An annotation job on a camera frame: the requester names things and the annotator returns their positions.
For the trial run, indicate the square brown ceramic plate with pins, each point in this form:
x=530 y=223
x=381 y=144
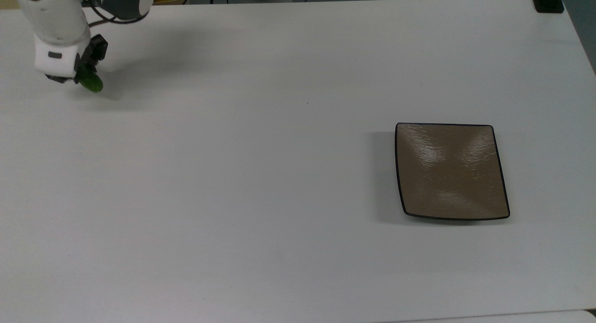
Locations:
x=451 y=174

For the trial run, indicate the green cucumber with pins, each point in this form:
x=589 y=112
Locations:
x=93 y=84

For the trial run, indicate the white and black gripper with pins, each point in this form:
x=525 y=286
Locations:
x=56 y=57

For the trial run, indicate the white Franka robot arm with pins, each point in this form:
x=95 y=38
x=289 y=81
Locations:
x=51 y=11

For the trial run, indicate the black stand base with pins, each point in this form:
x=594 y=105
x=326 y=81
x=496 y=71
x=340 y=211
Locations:
x=549 y=2

